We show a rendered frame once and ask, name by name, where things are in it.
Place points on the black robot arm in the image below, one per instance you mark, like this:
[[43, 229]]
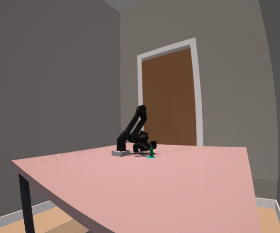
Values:
[[137, 135]]

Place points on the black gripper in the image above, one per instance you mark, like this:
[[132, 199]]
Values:
[[144, 146]]

